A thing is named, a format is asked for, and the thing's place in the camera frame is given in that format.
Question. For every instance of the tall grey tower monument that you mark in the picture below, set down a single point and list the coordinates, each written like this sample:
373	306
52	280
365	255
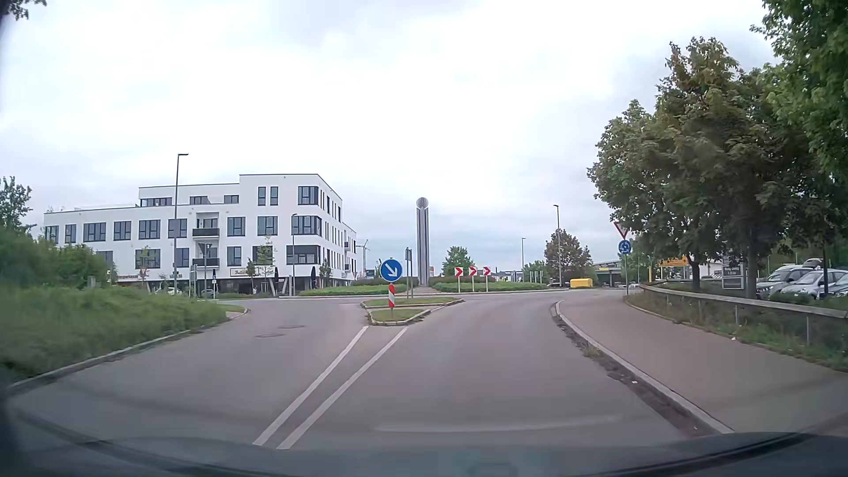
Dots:
422	238

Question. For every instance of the green tree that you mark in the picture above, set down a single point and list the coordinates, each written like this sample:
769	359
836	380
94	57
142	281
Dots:
457	261

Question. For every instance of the blue arrow sign with bollard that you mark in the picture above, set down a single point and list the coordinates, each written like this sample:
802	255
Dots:
391	271

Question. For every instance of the red white chevron sign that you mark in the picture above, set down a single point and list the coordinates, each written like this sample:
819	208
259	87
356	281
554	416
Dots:
473	271
458	272
487	271

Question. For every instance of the grass roundabout island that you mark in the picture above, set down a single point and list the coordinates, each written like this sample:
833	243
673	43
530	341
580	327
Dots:
424	288

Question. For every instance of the kerbed grass traffic island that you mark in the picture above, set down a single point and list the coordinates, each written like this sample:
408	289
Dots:
404	310

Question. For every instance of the grey asphalt road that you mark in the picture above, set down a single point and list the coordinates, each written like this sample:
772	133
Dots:
490	358

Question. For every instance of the reddish-leaved tree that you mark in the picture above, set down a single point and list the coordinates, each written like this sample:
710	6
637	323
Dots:
568	255

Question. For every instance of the yellow container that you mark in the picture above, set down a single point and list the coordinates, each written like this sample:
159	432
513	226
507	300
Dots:
581	283

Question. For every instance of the road markings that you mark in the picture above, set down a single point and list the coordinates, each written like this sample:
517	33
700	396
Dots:
331	397

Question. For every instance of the low building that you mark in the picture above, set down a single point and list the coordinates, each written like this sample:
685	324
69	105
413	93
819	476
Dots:
608	271

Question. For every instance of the give way roundabout sign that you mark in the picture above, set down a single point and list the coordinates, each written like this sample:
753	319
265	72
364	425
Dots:
623	246

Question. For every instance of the white office building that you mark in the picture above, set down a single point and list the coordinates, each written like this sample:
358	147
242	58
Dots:
218	228

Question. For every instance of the car's own bonnet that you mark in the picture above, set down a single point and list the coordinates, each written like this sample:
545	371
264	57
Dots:
424	460

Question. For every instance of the yellow billboard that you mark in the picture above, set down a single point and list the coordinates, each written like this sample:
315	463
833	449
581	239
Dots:
673	262

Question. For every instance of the row of large trees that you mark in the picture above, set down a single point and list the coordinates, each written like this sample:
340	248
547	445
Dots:
722	159

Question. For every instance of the dark information board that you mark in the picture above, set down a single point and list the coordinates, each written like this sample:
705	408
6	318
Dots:
732	273

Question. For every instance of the grey asphalt pavement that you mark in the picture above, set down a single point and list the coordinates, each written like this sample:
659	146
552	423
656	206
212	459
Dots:
715	361

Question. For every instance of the grey metal railing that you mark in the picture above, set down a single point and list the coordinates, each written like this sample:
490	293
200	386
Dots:
748	303

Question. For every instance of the grass verge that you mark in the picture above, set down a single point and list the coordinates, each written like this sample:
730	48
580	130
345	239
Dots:
748	324

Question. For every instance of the grass bank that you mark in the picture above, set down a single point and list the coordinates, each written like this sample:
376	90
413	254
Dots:
79	324

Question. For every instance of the green bushes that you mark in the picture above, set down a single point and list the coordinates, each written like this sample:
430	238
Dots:
46	258

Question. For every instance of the row of parked cars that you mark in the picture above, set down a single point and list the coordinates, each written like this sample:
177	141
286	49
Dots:
805	281

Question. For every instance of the grey sign post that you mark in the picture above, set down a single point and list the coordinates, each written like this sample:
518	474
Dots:
408	268

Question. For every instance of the tall dark lamp post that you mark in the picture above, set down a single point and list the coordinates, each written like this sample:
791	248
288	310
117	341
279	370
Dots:
175	225

